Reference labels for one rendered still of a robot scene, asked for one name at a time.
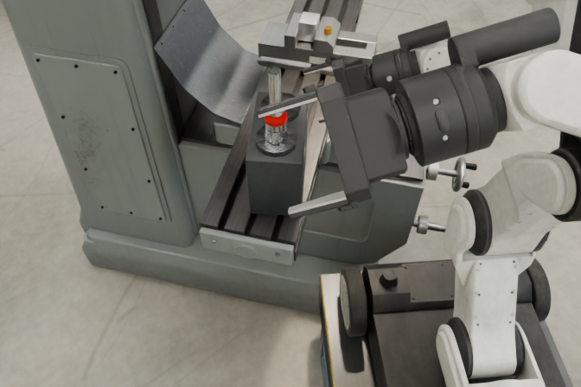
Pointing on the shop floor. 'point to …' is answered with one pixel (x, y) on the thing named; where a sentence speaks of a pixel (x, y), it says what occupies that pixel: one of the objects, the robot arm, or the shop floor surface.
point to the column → (108, 80)
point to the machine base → (215, 269)
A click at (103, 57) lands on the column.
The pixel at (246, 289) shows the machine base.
